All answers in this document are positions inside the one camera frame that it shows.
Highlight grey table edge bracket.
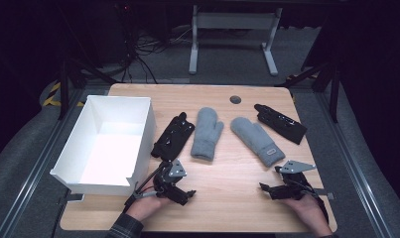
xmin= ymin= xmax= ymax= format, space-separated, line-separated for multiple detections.
xmin=315 ymin=187 xmax=336 ymax=201

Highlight black glove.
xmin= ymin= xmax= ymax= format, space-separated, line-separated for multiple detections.
xmin=150 ymin=111 xmax=197 ymax=163
xmin=253 ymin=103 xmax=309 ymax=146

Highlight white metal desk frame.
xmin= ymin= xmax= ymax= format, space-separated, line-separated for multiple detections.
xmin=188 ymin=4 xmax=284 ymax=77

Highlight grey mitten with label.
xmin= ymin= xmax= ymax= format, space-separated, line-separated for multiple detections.
xmin=229 ymin=116 xmax=287 ymax=169

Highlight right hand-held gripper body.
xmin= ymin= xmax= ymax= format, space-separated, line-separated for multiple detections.
xmin=271 ymin=160 xmax=318 ymax=201

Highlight black metal stand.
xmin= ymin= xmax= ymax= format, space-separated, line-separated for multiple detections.
xmin=57 ymin=55 xmax=120 ymax=121
xmin=274 ymin=59 xmax=342 ymax=124

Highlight yellow black hazard tape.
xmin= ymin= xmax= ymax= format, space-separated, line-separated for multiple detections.
xmin=42 ymin=81 xmax=86 ymax=108

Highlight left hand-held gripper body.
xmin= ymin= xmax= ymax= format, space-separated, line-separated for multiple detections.
xmin=153 ymin=158 xmax=190 ymax=206

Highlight person's left hand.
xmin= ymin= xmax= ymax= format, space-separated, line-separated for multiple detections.
xmin=125 ymin=192 xmax=172 ymax=222

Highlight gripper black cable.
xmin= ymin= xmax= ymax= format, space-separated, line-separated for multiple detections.
xmin=298 ymin=178 xmax=331 ymax=226
xmin=122 ymin=161 xmax=166 ymax=213

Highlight white storage box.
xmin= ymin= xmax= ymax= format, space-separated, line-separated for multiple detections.
xmin=50 ymin=94 xmax=157 ymax=197

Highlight tangle of floor cables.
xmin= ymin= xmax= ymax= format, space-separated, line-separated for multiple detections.
xmin=113 ymin=19 xmax=196 ymax=84

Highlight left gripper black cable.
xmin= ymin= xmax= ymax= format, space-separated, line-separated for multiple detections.
xmin=122 ymin=161 xmax=166 ymax=213

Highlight dark equipment cabinet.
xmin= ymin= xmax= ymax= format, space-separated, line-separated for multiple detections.
xmin=96 ymin=2 xmax=137 ymax=65

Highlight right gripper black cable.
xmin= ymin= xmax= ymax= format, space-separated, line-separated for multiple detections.
xmin=298 ymin=178 xmax=331 ymax=226

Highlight aluminium floor rail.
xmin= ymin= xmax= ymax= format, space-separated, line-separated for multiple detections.
xmin=0 ymin=88 xmax=86 ymax=238
xmin=314 ymin=88 xmax=394 ymax=238

